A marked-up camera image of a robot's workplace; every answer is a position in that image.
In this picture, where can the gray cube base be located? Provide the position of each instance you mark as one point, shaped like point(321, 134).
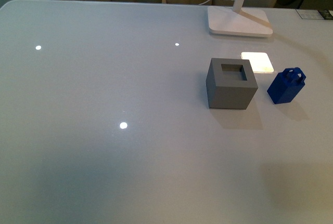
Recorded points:
point(230, 84)

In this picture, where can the blue block with handle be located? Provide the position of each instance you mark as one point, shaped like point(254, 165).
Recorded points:
point(286, 85)

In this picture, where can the white desk lamp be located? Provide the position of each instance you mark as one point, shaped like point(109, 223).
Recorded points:
point(236, 21)

